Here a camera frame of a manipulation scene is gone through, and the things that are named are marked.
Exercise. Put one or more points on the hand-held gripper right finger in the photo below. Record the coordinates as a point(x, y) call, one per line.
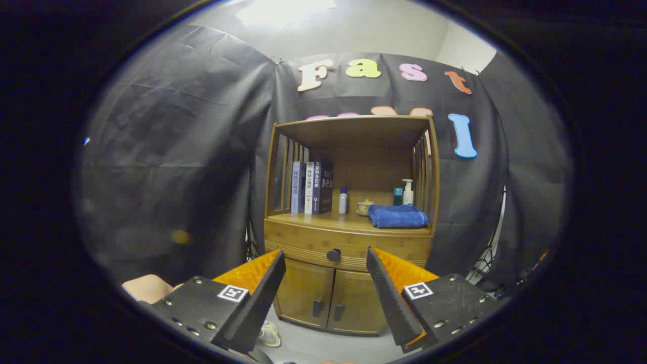
point(391, 303)

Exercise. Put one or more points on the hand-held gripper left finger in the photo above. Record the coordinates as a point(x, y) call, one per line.
point(255, 303)

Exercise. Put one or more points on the black drawer knob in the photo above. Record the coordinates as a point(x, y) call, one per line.
point(333, 255)

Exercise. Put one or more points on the wooden drawer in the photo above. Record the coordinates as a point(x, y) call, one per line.
point(303, 240)

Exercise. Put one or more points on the wooden countertop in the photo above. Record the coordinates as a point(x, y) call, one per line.
point(349, 221)

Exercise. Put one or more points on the wooden cabinet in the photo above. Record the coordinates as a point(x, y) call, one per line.
point(354, 131)

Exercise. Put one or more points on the person's white shoe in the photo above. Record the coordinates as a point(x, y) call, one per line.
point(270, 333)

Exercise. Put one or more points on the folded blue towel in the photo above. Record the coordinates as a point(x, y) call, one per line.
point(398, 216)

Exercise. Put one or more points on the beige lidded teacup with saucer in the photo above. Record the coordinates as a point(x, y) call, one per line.
point(364, 207)

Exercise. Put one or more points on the black backdrop stand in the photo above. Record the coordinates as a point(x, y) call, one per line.
point(488, 260)

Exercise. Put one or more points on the teal bottle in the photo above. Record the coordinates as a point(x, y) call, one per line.
point(398, 196)

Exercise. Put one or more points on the white pump bottle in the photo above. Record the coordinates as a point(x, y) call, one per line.
point(408, 194)

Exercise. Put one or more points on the white bottle with blue cap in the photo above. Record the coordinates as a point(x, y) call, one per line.
point(342, 201)

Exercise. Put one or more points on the light purple book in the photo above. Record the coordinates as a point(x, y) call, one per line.
point(295, 187)

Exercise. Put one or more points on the white book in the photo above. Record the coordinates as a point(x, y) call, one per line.
point(309, 188)

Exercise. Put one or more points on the dark blue book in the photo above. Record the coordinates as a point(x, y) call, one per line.
point(323, 186)

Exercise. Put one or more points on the black backdrop cloth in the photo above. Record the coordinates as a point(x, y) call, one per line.
point(177, 151)

